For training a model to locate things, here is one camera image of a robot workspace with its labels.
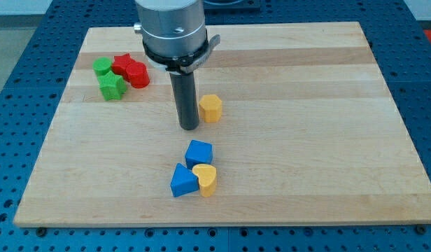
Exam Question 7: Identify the yellow hexagon block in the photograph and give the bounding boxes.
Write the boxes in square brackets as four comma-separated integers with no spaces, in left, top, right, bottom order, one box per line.
[199,94,222,123]

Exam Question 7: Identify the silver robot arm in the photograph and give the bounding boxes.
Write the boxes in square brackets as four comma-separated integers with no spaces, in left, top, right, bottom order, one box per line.
[135,0,207,58]

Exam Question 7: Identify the blue cube block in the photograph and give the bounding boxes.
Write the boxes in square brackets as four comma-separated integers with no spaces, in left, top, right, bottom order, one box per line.
[185,139,213,169]

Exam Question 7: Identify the yellow heart block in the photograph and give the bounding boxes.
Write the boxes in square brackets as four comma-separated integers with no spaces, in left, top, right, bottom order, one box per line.
[192,164,217,197]

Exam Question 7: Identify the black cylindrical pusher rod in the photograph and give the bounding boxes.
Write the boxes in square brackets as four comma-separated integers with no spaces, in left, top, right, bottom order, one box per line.
[169,73,199,130]

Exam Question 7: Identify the blue triangle block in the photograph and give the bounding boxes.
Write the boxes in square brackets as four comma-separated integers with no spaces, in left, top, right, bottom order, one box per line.
[170,163,199,197]

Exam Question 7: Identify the wooden board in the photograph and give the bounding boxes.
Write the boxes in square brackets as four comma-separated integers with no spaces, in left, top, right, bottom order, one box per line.
[14,22,431,228]

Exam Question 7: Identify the red cylinder block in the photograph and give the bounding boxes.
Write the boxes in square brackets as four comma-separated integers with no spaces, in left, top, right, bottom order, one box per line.
[126,62,150,89]

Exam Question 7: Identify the green star block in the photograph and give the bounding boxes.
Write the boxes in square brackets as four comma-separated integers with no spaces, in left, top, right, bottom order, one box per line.
[97,71,127,101]

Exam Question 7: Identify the red star block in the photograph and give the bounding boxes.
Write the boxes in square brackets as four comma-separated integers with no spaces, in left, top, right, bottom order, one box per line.
[111,53,135,81]

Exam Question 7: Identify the green cylinder block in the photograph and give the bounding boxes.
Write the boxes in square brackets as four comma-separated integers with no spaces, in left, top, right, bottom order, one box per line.
[92,57,112,77]

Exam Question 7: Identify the black clamp ring with lever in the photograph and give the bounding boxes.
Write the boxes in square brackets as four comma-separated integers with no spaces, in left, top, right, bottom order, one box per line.
[141,30,221,75]

